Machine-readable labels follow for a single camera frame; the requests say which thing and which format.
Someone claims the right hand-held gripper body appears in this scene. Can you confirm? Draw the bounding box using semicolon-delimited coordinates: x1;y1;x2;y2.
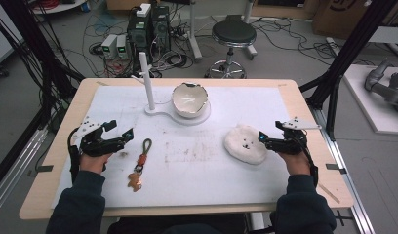
266;117;322;156

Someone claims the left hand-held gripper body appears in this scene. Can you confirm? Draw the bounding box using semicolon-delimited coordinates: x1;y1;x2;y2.
72;116;125;158

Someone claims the white plush toy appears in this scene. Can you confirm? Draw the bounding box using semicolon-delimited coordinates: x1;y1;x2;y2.
223;124;268;166

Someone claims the gingerbread keychain with rope loop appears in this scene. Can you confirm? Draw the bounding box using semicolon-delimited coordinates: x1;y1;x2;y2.
127;137;153;193

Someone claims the person's left hand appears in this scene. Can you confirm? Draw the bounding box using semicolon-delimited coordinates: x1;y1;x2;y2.
79;152;113;175

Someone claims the person's right hand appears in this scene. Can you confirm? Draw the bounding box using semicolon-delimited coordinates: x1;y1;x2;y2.
278;151;311;177

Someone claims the black tape strip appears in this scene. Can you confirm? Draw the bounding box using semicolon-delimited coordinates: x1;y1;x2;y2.
325;163;347;176
35;164;55;174

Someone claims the white stand with peg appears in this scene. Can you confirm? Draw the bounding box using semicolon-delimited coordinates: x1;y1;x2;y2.
131;52;212;127

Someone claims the white eggshell-shaped bowl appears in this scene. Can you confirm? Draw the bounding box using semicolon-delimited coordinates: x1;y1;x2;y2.
171;82;210;119

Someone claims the white table mat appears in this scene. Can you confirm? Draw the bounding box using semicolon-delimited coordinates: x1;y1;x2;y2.
51;85;306;209

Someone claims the grey power supply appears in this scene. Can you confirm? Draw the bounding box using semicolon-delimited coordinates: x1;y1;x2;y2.
116;34;130;60
100;33;119;60

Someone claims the white platform board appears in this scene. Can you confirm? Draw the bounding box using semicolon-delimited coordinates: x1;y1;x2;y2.
342;63;398;136

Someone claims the black tape cross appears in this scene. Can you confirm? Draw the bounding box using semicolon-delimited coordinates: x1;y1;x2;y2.
334;209;355;227

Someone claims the black computer tower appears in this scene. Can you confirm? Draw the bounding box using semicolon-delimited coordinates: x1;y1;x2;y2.
150;4;172;55
127;6;153;64

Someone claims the white power strip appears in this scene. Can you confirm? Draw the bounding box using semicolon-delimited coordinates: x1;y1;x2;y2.
326;36;343;57

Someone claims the white desk leg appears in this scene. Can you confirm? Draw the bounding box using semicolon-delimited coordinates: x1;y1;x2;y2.
243;0;259;61
186;0;204;63

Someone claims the black round stool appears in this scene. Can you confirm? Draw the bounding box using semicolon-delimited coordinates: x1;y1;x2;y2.
205;19;258;80

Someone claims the white box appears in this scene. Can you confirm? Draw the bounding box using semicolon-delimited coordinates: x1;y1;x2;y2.
136;3;152;18

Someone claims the cardboard box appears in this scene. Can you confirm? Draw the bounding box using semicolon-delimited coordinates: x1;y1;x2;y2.
312;0;398;41

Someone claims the white round table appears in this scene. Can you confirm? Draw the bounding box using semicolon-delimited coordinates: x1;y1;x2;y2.
30;0;88;16

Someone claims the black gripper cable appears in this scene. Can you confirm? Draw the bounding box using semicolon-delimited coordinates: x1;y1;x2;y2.
296;130;319;188
67;127;82;183

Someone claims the aluminium rail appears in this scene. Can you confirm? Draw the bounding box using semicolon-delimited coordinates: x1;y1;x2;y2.
0;126;49;217
311;106;377;234

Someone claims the black frame post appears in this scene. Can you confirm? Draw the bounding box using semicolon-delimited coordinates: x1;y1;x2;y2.
298;0;398;141
0;0;85;193

